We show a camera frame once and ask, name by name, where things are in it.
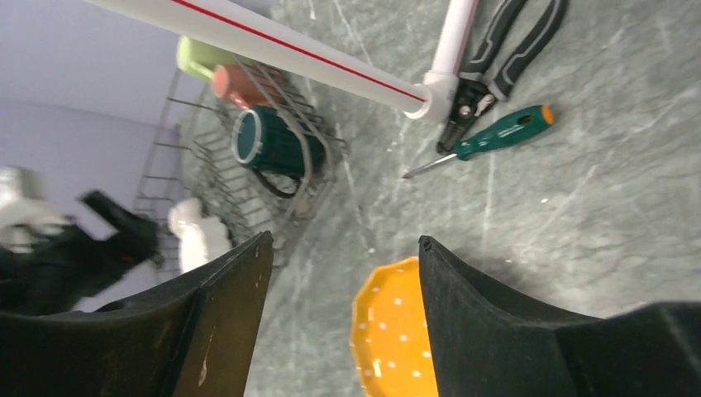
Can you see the white PVC pipe frame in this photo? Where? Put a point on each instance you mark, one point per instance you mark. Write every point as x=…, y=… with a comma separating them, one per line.
x=231, y=27

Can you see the floral scalloped small plate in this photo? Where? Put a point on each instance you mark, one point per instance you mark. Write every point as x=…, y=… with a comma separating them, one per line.
x=202, y=238

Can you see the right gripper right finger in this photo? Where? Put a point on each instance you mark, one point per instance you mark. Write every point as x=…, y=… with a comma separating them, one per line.
x=488, y=339

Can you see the light green mug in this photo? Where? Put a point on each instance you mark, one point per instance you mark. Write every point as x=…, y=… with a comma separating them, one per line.
x=199, y=59

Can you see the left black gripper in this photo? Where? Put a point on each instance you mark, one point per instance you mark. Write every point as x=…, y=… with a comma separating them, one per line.
x=63, y=268

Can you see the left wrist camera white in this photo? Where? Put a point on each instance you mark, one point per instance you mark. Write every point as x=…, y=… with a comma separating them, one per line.
x=25, y=212

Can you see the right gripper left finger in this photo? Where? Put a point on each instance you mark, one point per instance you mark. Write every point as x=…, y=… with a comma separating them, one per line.
x=193, y=335

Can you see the green handled screwdriver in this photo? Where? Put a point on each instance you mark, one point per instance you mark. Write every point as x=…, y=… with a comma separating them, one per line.
x=511, y=130

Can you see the dark green mug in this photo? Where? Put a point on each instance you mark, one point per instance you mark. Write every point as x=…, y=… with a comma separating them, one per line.
x=263, y=142

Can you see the yellow polka dot plate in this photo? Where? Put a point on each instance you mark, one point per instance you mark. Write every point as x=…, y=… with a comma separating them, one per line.
x=389, y=337

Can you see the small red-brown mug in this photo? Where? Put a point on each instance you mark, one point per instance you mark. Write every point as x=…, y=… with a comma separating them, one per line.
x=232, y=84

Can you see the grey wire dish rack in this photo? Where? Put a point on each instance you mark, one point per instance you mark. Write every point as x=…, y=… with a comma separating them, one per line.
x=194, y=159

